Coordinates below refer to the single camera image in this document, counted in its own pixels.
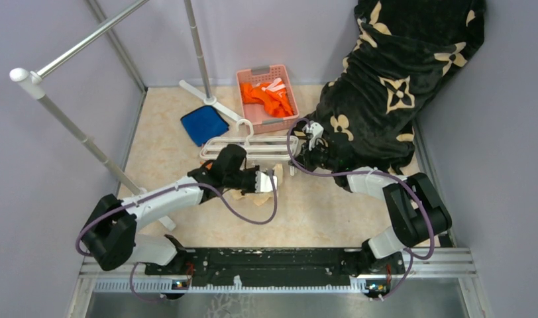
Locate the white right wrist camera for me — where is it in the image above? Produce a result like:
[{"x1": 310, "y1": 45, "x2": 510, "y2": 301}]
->
[{"x1": 302, "y1": 121, "x2": 324, "y2": 151}]

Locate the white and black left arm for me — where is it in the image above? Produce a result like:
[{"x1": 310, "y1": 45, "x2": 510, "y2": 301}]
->
[{"x1": 76, "y1": 144, "x2": 277, "y2": 274}]

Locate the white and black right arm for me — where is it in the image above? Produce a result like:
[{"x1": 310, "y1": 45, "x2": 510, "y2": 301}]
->
[{"x1": 287, "y1": 132, "x2": 452, "y2": 273}]

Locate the cream boxer underwear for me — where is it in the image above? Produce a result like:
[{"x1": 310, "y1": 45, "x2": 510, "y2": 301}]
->
[{"x1": 229, "y1": 164, "x2": 284, "y2": 207}]

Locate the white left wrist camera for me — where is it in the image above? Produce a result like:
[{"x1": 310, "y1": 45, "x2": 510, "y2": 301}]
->
[{"x1": 258, "y1": 169, "x2": 278, "y2": 193}]

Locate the black floral blanket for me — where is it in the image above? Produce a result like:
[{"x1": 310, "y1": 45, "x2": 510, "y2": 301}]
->
[{"x1": 306, "y1": 1, "x2": 487, "y2": 175}]

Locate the white plastic clip hanger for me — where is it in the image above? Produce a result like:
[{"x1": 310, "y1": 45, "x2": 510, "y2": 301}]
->
[{"x1": 199, "y1": 119, "x2": 300, "y2": 163}]

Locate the orange garment in basket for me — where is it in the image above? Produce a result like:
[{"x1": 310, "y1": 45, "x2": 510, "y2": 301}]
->
[{"x1": 240, "y1": 83, "x2": 294, "y2": 118}]

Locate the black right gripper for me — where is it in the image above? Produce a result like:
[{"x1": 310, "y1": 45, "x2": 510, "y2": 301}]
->
[{"x1": 290, "y1": 137, "x2": 337, "y2": 174}]

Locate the metal drying rack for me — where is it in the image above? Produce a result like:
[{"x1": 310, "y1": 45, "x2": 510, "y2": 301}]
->
[{"x1": 9, "y1": 0, "x2": 244, "y2": 231}]

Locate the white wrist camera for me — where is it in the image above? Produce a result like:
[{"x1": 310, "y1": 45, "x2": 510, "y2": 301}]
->
[
  {"x1": 302, "y1": 121, "x2": 324, "y2": 151},
  {"x1": 258, "y1": 169, "x2": 278, "y2": 193}
]

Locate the pink plastic basket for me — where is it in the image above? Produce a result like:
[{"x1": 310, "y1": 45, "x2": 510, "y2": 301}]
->
[{"x1": 237, "y1": 64, "x2": 299, "y2": 134}]

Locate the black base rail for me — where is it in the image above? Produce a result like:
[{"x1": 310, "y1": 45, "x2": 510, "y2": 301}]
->
[{"x1": 144, "y1": 248, "x2": 405, "y2": 288}]

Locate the blue folded cloth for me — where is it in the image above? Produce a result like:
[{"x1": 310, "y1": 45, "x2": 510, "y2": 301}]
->
[{"x1": 180, "y1": 105, "x2": 229, "y2": 147}]

